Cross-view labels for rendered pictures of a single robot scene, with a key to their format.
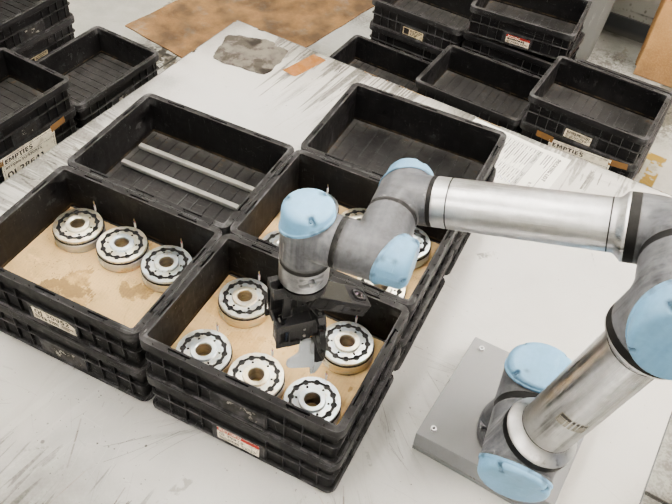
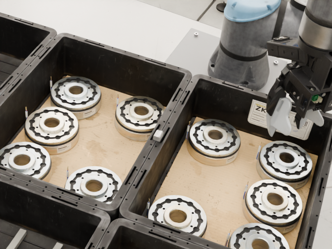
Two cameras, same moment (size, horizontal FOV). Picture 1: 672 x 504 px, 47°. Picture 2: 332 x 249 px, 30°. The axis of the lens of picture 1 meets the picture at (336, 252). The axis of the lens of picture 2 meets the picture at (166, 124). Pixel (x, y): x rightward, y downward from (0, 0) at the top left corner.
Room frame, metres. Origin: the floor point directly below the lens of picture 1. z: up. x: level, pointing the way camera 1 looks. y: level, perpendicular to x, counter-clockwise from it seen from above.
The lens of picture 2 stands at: (1.07, 0.82, 1.68)
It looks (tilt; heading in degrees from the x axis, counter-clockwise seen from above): 43 degrees down; 263
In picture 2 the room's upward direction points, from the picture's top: 8 degrees clockwise
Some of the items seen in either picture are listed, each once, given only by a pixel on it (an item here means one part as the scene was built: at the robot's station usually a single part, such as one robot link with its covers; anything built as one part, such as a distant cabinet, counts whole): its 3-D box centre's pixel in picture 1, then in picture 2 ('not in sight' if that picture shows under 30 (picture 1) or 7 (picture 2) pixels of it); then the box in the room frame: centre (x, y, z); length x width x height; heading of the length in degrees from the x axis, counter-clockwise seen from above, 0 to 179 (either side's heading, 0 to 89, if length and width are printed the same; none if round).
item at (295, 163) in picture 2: (312, 400); (286, 158); (0.73, 0.01, 0.86); 0.05 x 0.05 x 0.01
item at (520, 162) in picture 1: (502, 156); not in sight; (1.66, -0.43, 0.70); 0.33 x 0.23 x 0.01; 63
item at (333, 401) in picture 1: (312, 401); (285, 160); (0.73, 0.01, 0.86); 0.10 x 0.10 x 0.01
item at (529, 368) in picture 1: (534, 387); (252, 18); (0.76, -0.36, 0.93); 0.13 x 0.12 x 0.14; 164
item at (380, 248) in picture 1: (378, 245); not in sight; (0.74, -0.06, 1.26); 0.11 x 0.11 x 0.08; 74
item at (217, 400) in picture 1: (277, 343); (234, 184); (0.84, 0.09, 0.87); 0.40 x 0.30 x 0.11; 68
